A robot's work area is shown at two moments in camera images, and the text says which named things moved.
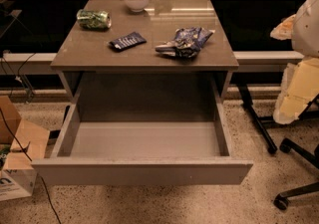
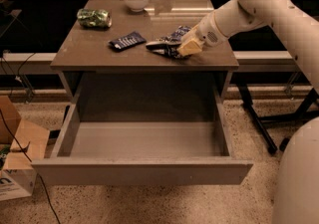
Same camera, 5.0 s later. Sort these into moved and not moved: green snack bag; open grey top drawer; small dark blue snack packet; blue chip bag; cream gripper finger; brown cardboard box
Moved: cream gripper finger; blue chip bag
Not moved: open grey top drawer; green snack bag; small dark blue snack packet; brown cardboard box
